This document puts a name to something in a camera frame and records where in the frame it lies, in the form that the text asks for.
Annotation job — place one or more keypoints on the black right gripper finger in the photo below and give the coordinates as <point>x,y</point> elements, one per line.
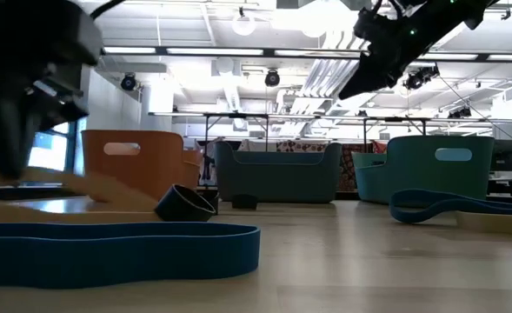
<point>388,80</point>
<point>357,87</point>

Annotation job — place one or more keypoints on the blue rubber band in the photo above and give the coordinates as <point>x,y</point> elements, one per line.
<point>412,208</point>
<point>108,256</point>

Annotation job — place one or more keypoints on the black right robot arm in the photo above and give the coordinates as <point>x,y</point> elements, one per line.
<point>442,17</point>

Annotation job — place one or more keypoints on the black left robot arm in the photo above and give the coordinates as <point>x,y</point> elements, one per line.
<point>3,39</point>

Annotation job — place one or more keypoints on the short wide black rubber band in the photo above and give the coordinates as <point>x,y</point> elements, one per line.
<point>181,208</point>

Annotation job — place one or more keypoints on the black ceiling track light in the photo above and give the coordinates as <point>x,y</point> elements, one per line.
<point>460,112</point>
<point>423,77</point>

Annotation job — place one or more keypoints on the folding table black legs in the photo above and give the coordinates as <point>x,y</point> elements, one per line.
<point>221,115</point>
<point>394,118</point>

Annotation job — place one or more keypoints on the round black ceiling spotlight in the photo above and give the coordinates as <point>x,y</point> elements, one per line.
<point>272,78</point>
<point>128,82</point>

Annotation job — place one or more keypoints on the patterned cloth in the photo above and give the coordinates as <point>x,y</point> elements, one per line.
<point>347,169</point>

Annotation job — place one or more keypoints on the teal green plastic basket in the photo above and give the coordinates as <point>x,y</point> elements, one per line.
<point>412,178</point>

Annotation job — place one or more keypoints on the slate blue plastic basket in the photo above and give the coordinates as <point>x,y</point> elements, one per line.
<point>281,178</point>

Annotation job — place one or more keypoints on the orange plastic basket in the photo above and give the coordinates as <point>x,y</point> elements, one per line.
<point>151,174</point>

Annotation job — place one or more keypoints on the black light bar beam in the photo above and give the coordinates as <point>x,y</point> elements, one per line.
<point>238,51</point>

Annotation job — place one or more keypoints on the white pendant lamp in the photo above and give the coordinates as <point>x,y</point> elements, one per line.
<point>243,24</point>

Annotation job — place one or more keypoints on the black computer monitor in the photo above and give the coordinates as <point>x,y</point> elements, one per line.
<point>507,155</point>

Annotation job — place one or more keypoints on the silver ceiling duct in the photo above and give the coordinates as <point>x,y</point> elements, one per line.
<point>447,35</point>

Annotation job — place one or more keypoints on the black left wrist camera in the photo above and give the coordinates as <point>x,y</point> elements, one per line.
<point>68,37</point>

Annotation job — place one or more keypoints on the black ceiling rail fixture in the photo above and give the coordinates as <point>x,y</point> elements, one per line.
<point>505,8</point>

